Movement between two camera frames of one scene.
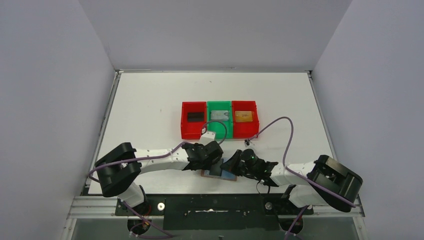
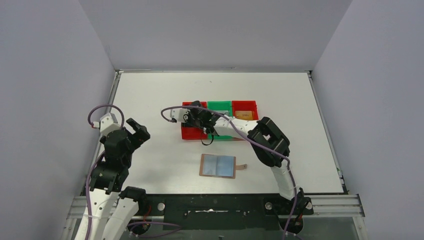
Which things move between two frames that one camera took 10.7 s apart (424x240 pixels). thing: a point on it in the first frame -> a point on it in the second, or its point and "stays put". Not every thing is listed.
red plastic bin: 193,119 stays put
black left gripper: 209,162 -> 133,135
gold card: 243,116 stays put
